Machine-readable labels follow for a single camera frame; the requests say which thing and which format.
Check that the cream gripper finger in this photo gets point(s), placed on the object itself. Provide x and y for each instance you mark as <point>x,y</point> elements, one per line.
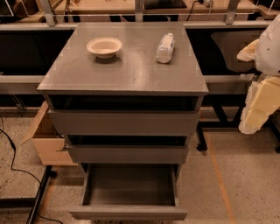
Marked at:
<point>263,99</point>
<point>248,53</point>

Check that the clear plastic bottle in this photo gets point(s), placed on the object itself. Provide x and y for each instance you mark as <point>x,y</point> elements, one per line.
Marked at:
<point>165,48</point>

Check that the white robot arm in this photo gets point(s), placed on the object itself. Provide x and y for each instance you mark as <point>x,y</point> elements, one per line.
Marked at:
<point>267,60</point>

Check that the grey drawer cabinet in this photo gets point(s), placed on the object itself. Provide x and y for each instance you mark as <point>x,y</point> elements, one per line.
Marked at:
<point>132,81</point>

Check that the grey top drawer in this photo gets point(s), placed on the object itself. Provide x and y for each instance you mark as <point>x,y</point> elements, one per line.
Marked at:
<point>124,124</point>

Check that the grey drawer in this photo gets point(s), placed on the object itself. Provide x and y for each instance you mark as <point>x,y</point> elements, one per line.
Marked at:
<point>124,124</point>
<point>129,192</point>
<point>128,149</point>

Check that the grey bottom drawer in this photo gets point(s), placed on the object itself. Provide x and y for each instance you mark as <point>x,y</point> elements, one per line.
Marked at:
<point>129,192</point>

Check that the grey middle drawer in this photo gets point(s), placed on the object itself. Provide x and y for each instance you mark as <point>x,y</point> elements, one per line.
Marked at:
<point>128,149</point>

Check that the white paper bowl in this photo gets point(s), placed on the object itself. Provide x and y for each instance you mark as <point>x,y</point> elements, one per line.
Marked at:
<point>104,48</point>

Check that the cardboard box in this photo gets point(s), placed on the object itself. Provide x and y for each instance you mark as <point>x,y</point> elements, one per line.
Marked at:
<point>49,146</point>

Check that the black table leg frame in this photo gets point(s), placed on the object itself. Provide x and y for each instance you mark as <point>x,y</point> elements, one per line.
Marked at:
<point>217,102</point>

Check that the grey metal rail workbench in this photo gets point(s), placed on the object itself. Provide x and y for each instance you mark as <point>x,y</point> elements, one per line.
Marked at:
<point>34,31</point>

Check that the black metal floor frame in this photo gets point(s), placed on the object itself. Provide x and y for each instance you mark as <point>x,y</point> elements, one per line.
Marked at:
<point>32,203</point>

